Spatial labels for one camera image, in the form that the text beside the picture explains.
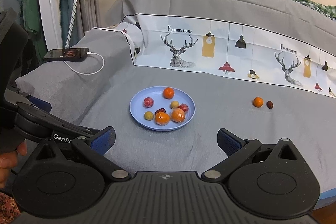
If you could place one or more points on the green-yellow small fruit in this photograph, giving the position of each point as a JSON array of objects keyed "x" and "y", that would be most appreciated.
[
  {"x": 149, "y": 116},
  {"x": 174, "y": 104}
]

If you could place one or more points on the grey printed sofa cover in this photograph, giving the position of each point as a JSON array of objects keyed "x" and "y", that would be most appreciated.
[{"x": 223, "y": 54}]

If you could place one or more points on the dark red jujube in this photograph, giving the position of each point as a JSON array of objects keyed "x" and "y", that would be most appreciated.
[
  {"x": 161, "y": 110},
  {"x": 269, "y": 104}
]

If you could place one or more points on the red fruit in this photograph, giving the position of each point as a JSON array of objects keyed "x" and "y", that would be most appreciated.
[
  {"x": 148, "y": 102},
  {"x": 184, "y": 107}
]

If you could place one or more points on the black smartphone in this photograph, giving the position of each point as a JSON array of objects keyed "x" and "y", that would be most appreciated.
[{"x": 68, "y": 54}]

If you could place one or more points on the blue plastic plate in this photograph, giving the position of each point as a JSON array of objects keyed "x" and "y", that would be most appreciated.
[{"x": 138, "y": 110}]

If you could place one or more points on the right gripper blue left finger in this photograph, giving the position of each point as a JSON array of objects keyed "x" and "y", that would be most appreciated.
[{"x": 103, "y": 141}]

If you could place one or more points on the person's left hand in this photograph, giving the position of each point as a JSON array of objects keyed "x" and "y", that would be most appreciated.
[{"x": 10, "y": 160}]

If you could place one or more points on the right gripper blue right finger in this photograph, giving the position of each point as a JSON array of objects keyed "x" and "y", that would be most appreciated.
[{"x": 228, "y": 142}]

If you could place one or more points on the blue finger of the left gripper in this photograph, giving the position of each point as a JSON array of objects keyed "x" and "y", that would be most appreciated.
[{"x": 46, "y": 106}]

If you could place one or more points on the small orange top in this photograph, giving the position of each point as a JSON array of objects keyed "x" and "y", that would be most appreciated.
[{"x": 258, "y": 102}]

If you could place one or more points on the small orange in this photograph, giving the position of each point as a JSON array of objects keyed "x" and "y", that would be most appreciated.
[
  {"x": 168, "y": 93},
  {"x": 258, "y": 102}
]

